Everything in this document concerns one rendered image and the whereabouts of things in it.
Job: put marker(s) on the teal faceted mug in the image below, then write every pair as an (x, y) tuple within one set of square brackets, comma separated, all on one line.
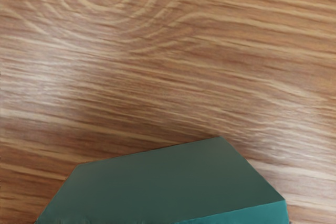
[(168, 187)]

